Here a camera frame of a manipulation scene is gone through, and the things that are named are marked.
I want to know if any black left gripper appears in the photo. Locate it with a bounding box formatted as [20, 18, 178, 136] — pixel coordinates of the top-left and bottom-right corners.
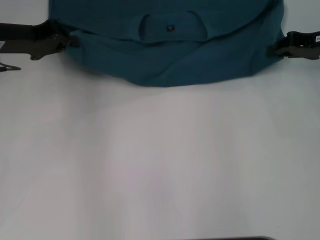
[0, 19, 81, 61]

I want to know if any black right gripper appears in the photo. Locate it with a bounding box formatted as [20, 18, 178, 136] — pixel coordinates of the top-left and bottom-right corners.
[266, 30, 320, 60]

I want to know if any teal t-shirt with pink print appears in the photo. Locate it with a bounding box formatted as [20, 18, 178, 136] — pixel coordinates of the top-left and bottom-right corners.
[48, 0, 286, 88]

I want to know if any dark flat panel edge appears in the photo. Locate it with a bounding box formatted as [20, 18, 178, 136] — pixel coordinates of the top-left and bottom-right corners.
[217, 236, 273, 240]

